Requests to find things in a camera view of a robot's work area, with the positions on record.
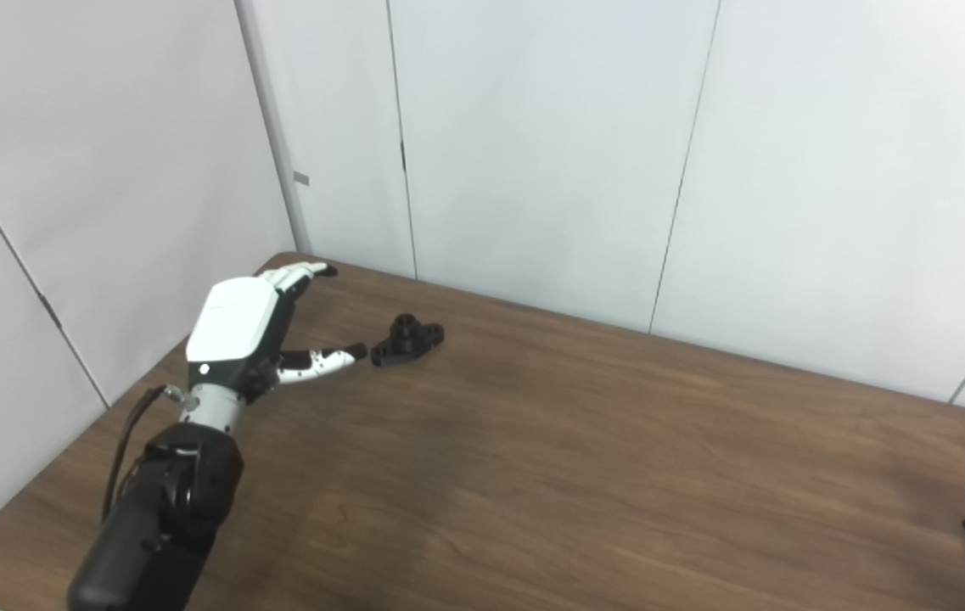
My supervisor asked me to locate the grey wall corner post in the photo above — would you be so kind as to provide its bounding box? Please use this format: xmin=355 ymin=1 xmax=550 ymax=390
xmin=233 ymin=0 xmax=313 ymax=255

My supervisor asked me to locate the black flanged holder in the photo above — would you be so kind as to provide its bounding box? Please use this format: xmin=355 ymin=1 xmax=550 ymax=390
xmin=370 ymin=313 xmax=446 ymax=368

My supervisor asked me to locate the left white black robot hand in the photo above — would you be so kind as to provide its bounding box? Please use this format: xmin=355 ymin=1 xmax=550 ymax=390
xmin=185 ymin=261 xmax=368 ymax=406

